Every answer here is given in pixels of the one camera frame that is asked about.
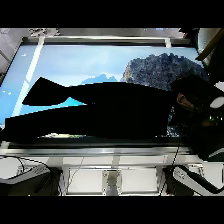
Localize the black cable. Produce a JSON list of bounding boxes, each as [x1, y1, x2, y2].
[[170, 123, 184, 168], [0, 154, 27, 175]]

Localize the silver frame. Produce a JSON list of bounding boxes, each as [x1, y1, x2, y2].
[[0, 141, 224, 197]]

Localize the black pants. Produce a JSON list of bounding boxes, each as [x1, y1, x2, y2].
[[0, 76, 179, 141]]

